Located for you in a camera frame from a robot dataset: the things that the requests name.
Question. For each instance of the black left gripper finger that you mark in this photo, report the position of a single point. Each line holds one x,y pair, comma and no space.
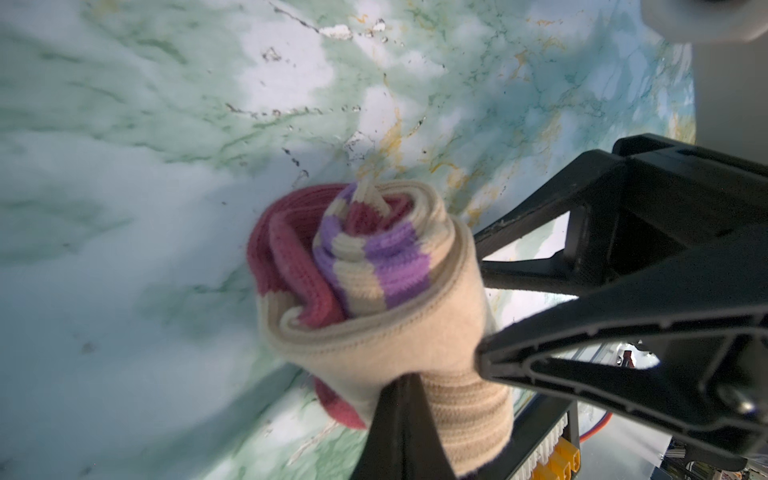
403,443

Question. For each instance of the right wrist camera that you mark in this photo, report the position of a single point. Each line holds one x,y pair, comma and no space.
729,60

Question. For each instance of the tan maroon striped sock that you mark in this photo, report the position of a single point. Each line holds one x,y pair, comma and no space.
361,283

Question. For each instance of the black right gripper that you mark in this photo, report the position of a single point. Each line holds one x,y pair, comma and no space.
690,198

